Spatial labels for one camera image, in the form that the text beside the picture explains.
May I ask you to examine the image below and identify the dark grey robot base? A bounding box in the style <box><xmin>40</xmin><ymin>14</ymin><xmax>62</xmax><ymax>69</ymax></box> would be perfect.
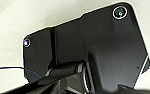
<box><xmin>0</xmin><ymin>1</ymin><xmax>150</xmax><ymax>94</ymax></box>

